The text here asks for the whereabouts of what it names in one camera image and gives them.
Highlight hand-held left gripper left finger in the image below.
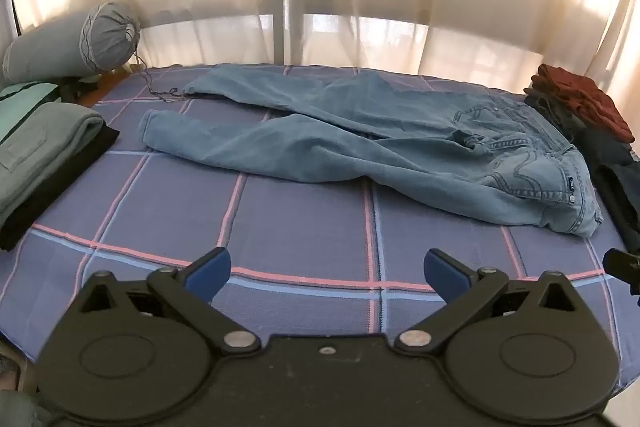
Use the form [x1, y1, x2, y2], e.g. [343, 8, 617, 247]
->
[77, 247, 262, 354]

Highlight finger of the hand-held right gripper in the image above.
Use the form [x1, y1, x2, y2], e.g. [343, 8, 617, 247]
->
[602, 248, 640, 296]

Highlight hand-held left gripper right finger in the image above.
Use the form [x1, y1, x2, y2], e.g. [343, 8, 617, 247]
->
[394, 249, 582, 354]

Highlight light blue denim pants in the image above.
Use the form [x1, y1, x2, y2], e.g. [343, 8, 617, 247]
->
[138, 63, 605, 238]

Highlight folded black pants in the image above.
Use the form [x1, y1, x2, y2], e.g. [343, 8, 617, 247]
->
[592, 162, 640, 255]

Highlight folded dark blue pants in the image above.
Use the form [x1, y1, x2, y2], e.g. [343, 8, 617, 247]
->
[575, 127, 636, 168]

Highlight folded dark grey pants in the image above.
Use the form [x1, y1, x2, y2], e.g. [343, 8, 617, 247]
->
[524, 89, 586, 140]

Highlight folded rust brown pants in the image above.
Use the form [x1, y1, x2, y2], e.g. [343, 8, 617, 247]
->
[531, 64, 636, 142]

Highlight blue plaid bedsheet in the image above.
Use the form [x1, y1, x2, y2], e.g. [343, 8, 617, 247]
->
[0, 64, 640, 398]

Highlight folded black cloth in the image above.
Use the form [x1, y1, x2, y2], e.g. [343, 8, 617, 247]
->
[0, 123, 121, 252]

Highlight folded green cloth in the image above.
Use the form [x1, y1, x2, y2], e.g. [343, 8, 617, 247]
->
[0, 102, 106, 228]

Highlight folded teal cloth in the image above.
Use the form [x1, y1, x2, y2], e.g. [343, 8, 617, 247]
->
[0, 81, 62, 142]

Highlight grey bolster pillow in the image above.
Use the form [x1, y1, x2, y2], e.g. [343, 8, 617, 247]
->
[2, 2, 142, 84]

